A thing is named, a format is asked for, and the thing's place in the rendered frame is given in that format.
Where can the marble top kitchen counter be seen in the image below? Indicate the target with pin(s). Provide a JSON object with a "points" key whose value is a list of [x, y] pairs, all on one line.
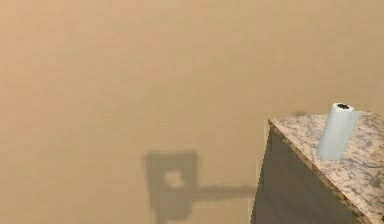
{"points": [[361, 173]]}

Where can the white paper towel roll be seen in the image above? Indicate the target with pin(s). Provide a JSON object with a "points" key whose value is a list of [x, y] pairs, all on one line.
{"points": [[336, 133]]}

